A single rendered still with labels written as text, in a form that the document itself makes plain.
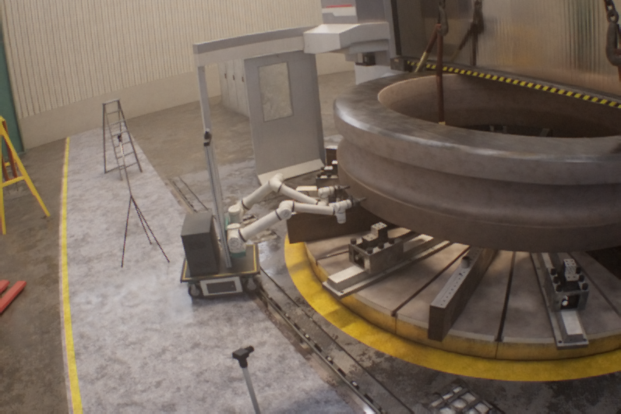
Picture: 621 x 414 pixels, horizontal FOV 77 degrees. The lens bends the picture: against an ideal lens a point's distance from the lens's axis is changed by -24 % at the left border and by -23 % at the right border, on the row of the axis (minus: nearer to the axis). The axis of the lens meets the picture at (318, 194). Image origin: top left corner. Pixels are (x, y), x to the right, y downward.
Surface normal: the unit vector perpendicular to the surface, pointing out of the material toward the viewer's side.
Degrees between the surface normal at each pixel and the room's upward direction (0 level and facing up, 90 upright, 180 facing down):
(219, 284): 90
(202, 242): 90
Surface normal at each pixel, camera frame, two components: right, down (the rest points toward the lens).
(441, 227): -0.65, 0.34
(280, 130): 0.48, 0.29
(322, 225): 0.18, 0.36
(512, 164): -0.43, 0.38
